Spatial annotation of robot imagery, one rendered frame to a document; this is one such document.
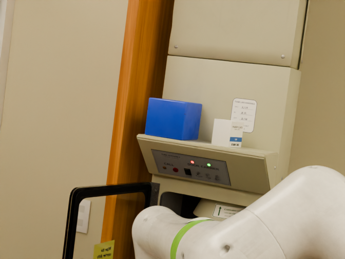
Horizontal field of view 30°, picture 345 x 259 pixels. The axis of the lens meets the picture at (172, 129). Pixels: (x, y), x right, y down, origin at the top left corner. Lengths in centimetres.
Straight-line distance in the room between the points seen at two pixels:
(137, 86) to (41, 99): 79
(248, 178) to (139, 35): 44
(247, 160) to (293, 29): 33
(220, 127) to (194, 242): 57
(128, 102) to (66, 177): 77
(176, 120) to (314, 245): 64
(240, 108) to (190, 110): 12
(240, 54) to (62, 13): 93
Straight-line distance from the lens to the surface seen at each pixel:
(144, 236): 130
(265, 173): 146
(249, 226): 94
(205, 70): 159
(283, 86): 153
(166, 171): 159
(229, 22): 159
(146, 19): 163
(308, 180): 97
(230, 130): 147
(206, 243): 93
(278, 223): 94
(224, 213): 161
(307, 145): 196
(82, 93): 226
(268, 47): 155
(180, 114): 149
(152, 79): 169
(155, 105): 152
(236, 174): 150
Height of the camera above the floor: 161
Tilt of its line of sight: 3 degrees down
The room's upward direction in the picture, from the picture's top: 7 degrees clockwise
